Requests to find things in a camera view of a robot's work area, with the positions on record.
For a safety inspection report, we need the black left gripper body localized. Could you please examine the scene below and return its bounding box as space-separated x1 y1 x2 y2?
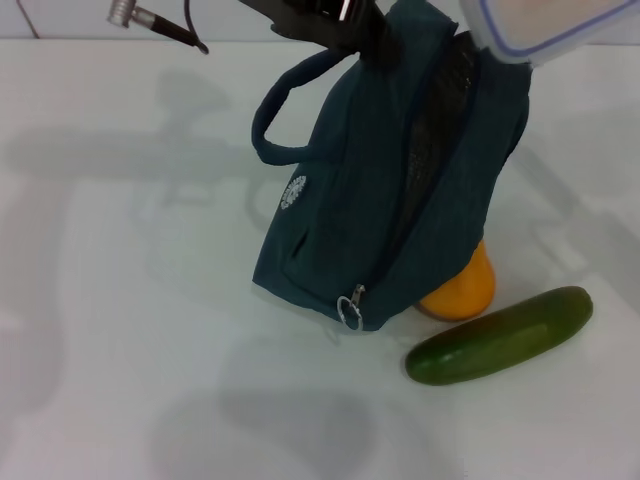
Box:
238 0 387 54

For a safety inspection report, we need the clear container with blue lid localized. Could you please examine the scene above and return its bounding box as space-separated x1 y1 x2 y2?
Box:
458 0 634 69

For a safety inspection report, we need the dark teal insulated lunch bag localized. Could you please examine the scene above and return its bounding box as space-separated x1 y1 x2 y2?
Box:
249 0 532 334

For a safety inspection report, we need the yellow orange pear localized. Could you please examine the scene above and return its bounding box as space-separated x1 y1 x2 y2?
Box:
417 239 497 322

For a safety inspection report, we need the green cucumber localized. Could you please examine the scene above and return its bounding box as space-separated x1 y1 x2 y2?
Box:
403 285 595 386

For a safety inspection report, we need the left arm cable with connector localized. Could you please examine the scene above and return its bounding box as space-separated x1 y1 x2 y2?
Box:
105 0 210 55

